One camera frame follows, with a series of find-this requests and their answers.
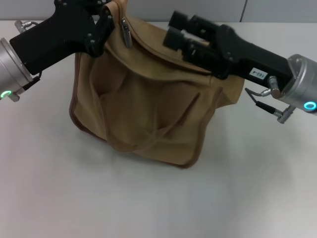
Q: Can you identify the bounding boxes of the silver metal zipper pull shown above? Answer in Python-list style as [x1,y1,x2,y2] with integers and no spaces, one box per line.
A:
[120,15,133,49]

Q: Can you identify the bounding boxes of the khaki canvas food bag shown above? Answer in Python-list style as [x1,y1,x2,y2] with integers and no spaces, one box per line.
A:
[70,0,246,170]

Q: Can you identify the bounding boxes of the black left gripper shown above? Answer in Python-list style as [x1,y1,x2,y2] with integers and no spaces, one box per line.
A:
[9,0,116,75]

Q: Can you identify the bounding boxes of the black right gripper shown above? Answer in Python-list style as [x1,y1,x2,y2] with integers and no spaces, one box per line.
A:
[162,10,290,88]

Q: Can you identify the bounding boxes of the right gripper cable with connector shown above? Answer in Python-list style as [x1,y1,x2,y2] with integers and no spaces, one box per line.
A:
[244,76,296,124]

